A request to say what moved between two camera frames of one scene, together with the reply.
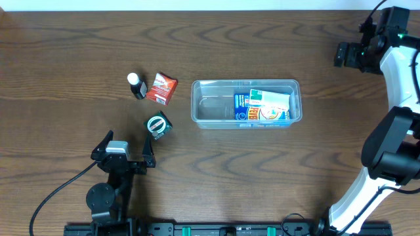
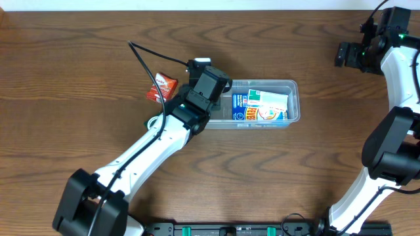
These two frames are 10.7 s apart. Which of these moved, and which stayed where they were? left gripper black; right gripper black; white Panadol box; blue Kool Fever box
Moved: left gripper black
Stayed: right gripper black; white Panadol box; blue Kool Fever box
